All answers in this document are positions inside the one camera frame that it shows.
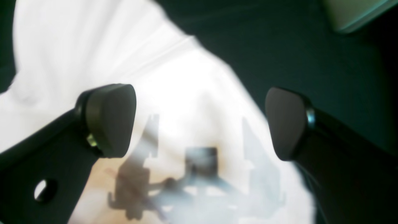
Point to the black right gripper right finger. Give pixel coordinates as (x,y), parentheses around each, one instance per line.
(352,180)

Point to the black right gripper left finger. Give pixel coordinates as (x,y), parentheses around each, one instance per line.
(43,176)

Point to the light pink T-shirt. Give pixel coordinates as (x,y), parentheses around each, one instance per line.
(200,151)

